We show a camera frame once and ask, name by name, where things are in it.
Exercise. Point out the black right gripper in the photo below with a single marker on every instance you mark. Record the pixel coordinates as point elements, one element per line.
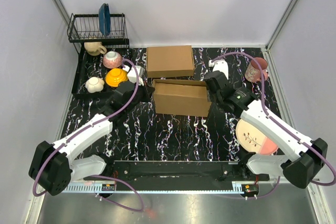
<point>212,95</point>

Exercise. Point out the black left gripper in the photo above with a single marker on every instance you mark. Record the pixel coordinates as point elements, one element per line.
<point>148,92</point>

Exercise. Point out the brown cardboard box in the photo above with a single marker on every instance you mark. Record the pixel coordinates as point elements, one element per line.
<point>181,97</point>
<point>169,61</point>

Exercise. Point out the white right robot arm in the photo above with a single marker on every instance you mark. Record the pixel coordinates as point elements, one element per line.
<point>302,157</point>

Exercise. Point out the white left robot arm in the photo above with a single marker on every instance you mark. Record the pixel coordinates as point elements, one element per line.
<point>55,165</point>

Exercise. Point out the closed brown cardboard box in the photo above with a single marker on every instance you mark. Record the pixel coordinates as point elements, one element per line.
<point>169,61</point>

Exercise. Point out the orange yellow ribbed bowl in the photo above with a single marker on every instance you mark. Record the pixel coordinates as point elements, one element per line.
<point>116,76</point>

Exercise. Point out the white flower-shaped cup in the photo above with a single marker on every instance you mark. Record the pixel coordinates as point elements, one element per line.
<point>94,84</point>

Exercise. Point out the pink patterned bowl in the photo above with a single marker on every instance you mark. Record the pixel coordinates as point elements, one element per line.
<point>112,59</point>

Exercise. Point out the pink patterned mug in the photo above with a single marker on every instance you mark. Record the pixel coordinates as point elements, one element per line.
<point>256,69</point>

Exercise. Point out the cream ceramic mug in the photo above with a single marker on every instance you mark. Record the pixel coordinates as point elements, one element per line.
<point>95,48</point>

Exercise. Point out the cream pink floral plate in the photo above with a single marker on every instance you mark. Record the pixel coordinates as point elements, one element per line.
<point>253,140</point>

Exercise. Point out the blue plate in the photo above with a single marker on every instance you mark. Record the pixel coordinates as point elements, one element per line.
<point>104,19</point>

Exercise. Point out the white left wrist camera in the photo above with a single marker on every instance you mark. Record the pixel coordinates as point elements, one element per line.
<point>135,75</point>

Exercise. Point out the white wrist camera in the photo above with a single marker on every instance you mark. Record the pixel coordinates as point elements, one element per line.
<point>135,75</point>
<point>219,65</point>

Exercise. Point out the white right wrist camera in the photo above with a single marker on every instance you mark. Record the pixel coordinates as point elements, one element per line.
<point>219,65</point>

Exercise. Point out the black wire dish rack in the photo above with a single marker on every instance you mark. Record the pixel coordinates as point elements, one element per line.
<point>85,30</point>

